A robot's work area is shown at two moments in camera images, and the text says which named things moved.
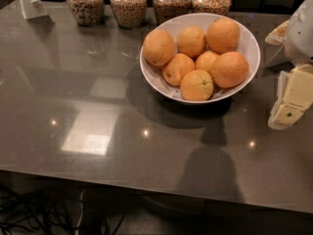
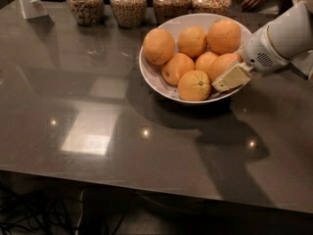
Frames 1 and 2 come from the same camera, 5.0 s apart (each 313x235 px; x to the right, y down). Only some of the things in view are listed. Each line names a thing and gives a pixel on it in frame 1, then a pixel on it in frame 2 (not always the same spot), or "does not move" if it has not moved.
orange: [229, 70] does not move
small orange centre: [204, 60] does not move
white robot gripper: [300, 38] -> [257, 52]
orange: [158, 47] does not move
